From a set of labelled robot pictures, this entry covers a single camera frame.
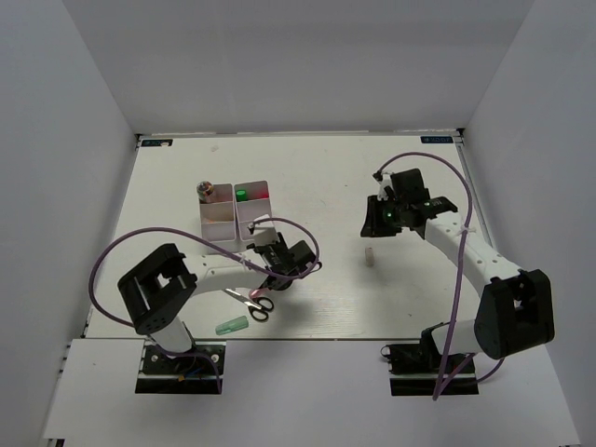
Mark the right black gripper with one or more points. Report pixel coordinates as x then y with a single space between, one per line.
373 226

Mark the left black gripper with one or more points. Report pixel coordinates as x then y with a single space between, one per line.
280 243

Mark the white eraser stick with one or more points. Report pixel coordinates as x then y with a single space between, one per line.
369 256

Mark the black handled scissors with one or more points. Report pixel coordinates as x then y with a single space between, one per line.
259 308

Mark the pink black highlighter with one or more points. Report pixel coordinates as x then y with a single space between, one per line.
260 193

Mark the green black highlighter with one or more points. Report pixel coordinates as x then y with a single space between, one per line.
241 195

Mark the green correction tape case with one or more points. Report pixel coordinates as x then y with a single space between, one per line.
232 325

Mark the pink crayon tube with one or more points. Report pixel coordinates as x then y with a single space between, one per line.
206 192

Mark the pink correction tape case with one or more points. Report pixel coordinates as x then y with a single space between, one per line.
257 293

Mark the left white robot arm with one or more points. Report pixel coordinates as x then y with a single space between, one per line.
156 289

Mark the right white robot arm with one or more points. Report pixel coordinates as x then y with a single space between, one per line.
515 312

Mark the right white organizer tray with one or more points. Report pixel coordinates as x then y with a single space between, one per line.
248 211

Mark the white organizer tray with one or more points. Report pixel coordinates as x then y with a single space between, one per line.
248 211
218 219

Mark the left white organizer tray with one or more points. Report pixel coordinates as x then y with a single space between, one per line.
218 219

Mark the right blue corner label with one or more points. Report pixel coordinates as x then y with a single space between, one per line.
436 139

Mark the blue corner label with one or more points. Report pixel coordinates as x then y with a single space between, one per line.
156 143
436 139

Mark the left blue corner label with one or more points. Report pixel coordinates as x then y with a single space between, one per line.
156 143

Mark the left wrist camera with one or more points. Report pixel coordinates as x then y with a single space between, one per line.
262 234

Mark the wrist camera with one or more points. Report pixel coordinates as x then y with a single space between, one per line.
385 191
262 234

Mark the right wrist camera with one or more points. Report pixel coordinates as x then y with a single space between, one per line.
385 191

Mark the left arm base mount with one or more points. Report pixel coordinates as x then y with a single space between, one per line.
161 374

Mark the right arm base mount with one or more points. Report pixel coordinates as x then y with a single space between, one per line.
412 374

